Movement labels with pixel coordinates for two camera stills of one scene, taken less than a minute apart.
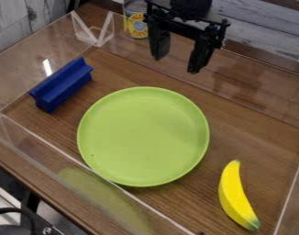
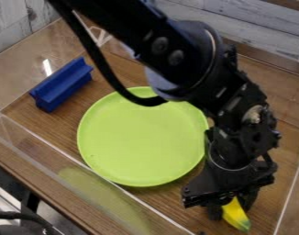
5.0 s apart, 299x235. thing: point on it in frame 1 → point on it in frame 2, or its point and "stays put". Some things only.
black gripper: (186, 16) → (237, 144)
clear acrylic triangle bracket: (94, 35) stays put
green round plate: (142, 137) stays put
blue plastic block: (54, 90) stays put
